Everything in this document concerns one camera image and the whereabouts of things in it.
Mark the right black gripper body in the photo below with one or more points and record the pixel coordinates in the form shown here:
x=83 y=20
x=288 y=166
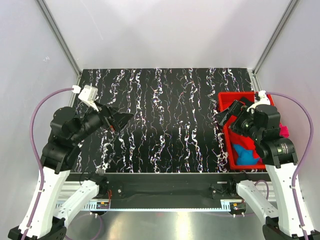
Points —
x=243 y=123

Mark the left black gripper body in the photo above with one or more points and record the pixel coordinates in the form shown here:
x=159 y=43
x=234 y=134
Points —
x=94 y=119

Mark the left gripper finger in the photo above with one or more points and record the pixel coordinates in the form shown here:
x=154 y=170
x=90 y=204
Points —
x=103 y=110
x=121 y=119

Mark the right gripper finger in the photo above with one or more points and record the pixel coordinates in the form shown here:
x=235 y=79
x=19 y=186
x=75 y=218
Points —
x=223 y=117
x=246 y=101

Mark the red t shirt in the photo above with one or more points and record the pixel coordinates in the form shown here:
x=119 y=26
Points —
x=245 y=142

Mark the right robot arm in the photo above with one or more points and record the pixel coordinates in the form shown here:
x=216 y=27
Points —
x=290 y=220

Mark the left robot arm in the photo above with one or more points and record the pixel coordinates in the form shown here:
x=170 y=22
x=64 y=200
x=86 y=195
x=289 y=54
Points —
x=43 y=220

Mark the red plastic bin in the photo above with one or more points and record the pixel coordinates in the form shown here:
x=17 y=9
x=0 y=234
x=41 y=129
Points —
x=228 y=140

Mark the blue t shirt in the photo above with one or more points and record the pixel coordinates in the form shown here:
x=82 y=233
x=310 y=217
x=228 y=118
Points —
x=246 y=156

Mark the pink t shirt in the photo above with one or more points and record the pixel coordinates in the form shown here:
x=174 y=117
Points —
x=284 y=131

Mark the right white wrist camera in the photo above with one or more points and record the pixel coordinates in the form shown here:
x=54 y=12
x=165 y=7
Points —
x=261 y=98

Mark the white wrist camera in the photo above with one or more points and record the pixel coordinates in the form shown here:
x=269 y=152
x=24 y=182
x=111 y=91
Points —
x=261 y=98
x=88 y=96

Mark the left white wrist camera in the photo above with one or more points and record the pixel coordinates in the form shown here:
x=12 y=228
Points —
x=88 y=96

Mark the aluminium rail with cable duct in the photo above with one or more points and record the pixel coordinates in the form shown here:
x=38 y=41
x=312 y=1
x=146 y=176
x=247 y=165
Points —
x=90 y=205

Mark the right aluminium frame post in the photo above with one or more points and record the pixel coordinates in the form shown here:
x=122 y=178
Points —
x=290 y=8

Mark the aluminium frame post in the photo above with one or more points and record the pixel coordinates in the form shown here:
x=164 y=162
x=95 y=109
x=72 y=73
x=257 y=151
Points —
x=290 y=8
x=58 y=36

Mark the left aluminium frame post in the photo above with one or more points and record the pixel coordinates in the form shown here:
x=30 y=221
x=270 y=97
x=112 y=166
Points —
x=58 y=36

